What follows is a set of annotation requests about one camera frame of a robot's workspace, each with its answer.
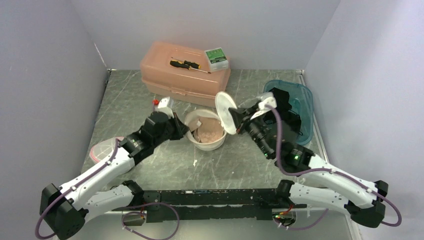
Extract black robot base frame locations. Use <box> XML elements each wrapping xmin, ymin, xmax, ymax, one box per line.
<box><xmin>110</xmin><ymin>180</ymin><xmax>307</xmax><ymax>223</ymax></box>

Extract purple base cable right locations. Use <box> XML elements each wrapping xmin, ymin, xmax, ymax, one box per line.
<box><xmin>273</xmin><ymin>206</ymin><xmax>329</xmax><ymax>232</ymax></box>

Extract teal plastic bin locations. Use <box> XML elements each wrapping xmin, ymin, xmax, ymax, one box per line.
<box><xmin>263</xmin><ymin>79</ymin><xmax>314</xmax><ymax>145</ymax></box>

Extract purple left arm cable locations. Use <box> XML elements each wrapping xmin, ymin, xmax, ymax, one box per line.
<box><xmin>34</xmin><ymin>138</ymin><xmax>120</xmax><ymax>240</ymax></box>

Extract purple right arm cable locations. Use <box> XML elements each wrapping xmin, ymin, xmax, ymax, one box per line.
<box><xmin>264</xmin><ymin>104</ymin><xmax>403</xmax><ymax>228</ymax></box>

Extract green white small box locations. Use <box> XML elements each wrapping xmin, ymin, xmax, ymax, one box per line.
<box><xmin>204</xmin><ymin>47</ymin><xmax>229</xmax><ymax>72</ymax></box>

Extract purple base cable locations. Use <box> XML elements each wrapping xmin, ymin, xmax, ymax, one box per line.
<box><xmin>121</xmin><ymin>202</ymin><xmax>179</xmax><ymax>240</ymax></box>
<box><xmin>273</xmin><ymin>206</ymin><xmax>329</xmax><ymax>232</ymax></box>

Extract white mesh laundry bag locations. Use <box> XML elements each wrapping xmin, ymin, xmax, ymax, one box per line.
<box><xmin>184</xmin><ymin>91</ymin><xmax>237</xmax><ymax>151</ymax></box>

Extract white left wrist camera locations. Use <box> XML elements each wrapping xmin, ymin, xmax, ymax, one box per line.
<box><xmin>152</xmin><ymin>96</ymin><xmax>174</xmax><ymax>118</ymax></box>

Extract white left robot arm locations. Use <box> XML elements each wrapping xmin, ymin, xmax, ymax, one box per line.
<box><xmin>35</xmin><ymin>111</ymin><xmax>189</xmax><ymax>240</ymax></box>

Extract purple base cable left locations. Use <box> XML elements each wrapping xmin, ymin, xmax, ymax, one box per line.
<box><xmin>121</xmin><ymin>202</ymin><xmax>179</xmax><ymax>240</ymax></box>

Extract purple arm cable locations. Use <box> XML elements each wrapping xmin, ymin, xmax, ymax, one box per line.
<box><xmin>264</xmin><ymin>104</ymin><xmax>403</xmax><ymax>228</ymax></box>
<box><xmin>34</xmin><ymin>138</ymin><xmax>120</xmax><ymax>240</ymax></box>

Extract beige pink bra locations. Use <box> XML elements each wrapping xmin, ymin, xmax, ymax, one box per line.
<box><xmin>190</xmin><ymin>117</ymin><xmax>224</xmax><ymax>144</ymax></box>

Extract black yellow screwdriver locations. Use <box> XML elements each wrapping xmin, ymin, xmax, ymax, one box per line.
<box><xmin>169</xmin><ymin>58</ymin><xmax>211</xmax><ymax>74</ymax></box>

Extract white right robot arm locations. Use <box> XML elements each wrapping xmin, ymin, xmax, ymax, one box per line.
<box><xmin>220</xmin><ymin>104</ymin><xmax>388</xmax><ymax>228</ymax></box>

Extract clear round lidded container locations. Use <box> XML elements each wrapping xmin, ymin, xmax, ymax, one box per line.
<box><xmin>88</xmin><ymin>136</ymin><xmax>124</xmax><ymax>164</ymax></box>

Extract black cloth garment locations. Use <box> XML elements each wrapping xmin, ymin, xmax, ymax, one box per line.
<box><xmin>270</xmin><ymin>87</ymin><xmax>303</xmax><ymax>142</ymax></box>

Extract pink plastic toolbox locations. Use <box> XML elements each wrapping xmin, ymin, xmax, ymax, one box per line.
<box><xmin>140</xmin><ymin>41</ymin><xmax>231</xmax><ymax>107</ymax></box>

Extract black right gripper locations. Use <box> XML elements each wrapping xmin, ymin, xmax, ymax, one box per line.
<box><xmin>228</xmin><ymin>105</ymin><xmax>274</xmax><ymax>158</ymax></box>

